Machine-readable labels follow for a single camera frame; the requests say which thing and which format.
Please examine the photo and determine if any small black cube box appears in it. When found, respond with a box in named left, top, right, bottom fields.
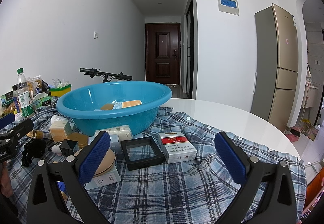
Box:
left=59, top=139, right=79, bottom=157

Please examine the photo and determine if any red white cigarette pack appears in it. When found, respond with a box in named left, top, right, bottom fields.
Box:
left=158, top=132, right=197, bottom=164

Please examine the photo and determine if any person left hand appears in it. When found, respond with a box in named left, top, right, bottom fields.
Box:
left=1, top=161, right=13, bottom=198

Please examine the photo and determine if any green tissue pack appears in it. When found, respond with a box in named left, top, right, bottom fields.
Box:
left=33, top=96, right=53, bottom=109

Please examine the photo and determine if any gold hexagonal tin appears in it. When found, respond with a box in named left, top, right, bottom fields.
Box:
left=67, top=132, right=88, bottom=149

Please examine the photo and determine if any beige cream cube box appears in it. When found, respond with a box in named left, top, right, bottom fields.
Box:
left=49, top=120, right=72, bottom=142

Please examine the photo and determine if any blue white flat packet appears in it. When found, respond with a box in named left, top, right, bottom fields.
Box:
left=113, top=102, right=123, bottom=109

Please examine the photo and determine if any black square display frame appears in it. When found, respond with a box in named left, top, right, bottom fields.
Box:
left=121, top=136, right=165, bottom=171

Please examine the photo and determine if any white paper napkin pack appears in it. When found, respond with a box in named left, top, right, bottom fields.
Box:
left=94, top=125, right=133, bottom=141

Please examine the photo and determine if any white cylindrical tube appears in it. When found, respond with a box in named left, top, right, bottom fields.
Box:
left=50, top=115, right=69, bottom=126

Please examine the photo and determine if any black bicycle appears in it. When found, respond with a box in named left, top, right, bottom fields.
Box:
left=80, top=68, right=133, bottom=83

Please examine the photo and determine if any black velvet pouch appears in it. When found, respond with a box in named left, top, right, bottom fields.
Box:
left=21, top=138, right=46, bottom=167

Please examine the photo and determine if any pale blue-green text box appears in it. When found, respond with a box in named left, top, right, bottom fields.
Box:
left=84, top=164, right=121, bottom=191

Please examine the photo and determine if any yellow bin green rim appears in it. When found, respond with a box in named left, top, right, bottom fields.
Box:
left=50, top=84, right=71, bottom=97

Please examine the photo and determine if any clear water bottle green cap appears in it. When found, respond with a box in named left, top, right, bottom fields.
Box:
left=16, top=68, right=35, bottom=117

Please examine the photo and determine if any blue plaid shirt cloth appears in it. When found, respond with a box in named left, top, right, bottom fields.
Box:
left=5, top=107, right=306, bottom=223

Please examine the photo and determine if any blue plastic basin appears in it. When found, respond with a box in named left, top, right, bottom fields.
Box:
left=56, top=81, right=172, bottom=136

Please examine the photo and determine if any gold grey refrigerator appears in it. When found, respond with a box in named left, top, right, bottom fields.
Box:
left=251, top=4, right=298, bottom=132

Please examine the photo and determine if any gold foil box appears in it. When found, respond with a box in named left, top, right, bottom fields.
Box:
left=26, top=130, right=52, bottom=140

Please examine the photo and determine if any snack bag pile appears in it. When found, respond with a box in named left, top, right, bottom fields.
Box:
left=1, top=75, right=51, bottom=117

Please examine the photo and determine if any round tan wooden disc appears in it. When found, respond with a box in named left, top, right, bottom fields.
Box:
left=74, top=147, right=116, bottom=177

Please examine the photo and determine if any pink box on floor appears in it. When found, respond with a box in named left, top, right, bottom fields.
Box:
left=285, top=126, right=301, bottom=142

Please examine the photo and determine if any dark brown entrance door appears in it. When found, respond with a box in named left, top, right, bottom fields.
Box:
left=145, top=23, right=181, bottom=85

